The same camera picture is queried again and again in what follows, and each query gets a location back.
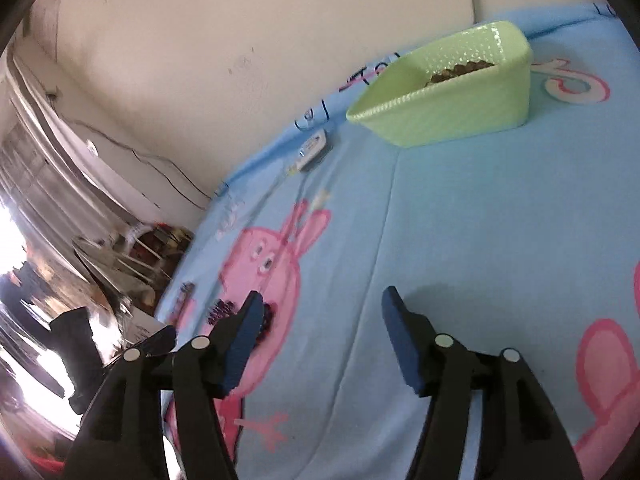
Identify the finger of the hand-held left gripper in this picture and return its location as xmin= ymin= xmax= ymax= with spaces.
xmin=127 ymin=325 xmax=177 ymax=357

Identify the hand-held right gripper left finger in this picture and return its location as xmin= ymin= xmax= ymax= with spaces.
xmin=62 ymin=290 xmax=265 ymax=480

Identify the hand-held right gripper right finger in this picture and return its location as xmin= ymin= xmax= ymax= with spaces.
xmin=381 ymin=286 xmax=586 ymax=480

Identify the pile of beaded jewelry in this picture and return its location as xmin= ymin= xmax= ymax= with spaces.
xmin=206 ymin=299 xmax=275 ymax=345

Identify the green plastic basket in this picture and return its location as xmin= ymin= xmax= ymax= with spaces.
xmin=346 ymin=20 xmax=533 ymax=149

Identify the brown bead bracelet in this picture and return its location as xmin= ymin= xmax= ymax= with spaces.
xmin=427 ymin=60 xmax=496 ymax=85

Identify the dark smartphone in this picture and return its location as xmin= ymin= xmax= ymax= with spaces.
xmin=172 ymin=282 xmax=196 ymax=321

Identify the heap of household clutter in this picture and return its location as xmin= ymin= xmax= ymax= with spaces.
xmin=72 ymin=222 xmax=193 ymax=311

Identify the grey curtain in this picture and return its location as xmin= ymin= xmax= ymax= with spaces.
xmin=0 ymin=45 xmax=151 ymax=311

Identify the white electronic device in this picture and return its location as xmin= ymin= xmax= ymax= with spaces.
xmin=295 ymin=129 xmax=331 ymax=173

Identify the thin white cable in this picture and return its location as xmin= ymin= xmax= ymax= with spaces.
xmin=235 ymin=167 xmax=301 ymax=241

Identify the black wall cable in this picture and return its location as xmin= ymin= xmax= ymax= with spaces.
xmin=47 ymin=92 xmax=213 ymax=208

